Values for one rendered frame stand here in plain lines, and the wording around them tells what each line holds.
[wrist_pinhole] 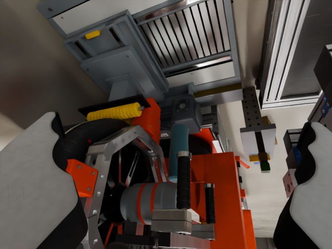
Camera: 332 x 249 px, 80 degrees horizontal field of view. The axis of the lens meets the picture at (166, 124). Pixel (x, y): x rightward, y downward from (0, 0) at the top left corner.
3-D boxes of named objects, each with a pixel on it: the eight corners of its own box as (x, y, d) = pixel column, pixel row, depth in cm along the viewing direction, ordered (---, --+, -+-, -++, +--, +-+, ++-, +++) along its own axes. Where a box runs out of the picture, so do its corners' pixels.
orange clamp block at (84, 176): (77, 172, 56) (51, 160, 49) (100, 170, 53) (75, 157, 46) (69, 197, 52) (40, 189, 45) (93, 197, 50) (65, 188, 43)
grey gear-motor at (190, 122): (133, 87, 134) (125, 132, 116) (194, 71, 119) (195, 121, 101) (145, 102, 148) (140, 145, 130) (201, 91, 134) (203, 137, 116)
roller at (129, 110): (83, 110, 90) (80, 121, 87) (141, 98, 79) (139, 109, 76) (92, 117, 94) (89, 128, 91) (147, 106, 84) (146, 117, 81)
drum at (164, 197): (121, 179, 73) (114, 222, 66) (176, 176, 66) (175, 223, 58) (140, 188, 84) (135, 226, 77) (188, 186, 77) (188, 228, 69)
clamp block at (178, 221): (151, 208, 50) (149, 232, 48) (186, 208, 47) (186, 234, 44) (159, 212, 54) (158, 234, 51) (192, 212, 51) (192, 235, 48)
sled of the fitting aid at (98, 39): (67, 32, 102) (61, 45, 97) (128, 7, 89) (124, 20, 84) (121, 93, 141) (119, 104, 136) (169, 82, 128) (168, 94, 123)
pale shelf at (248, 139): (239, 128, 106) (240, 133, 105) (274, 123, 100) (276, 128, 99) (245, 157, 140) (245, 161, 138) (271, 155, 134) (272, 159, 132)
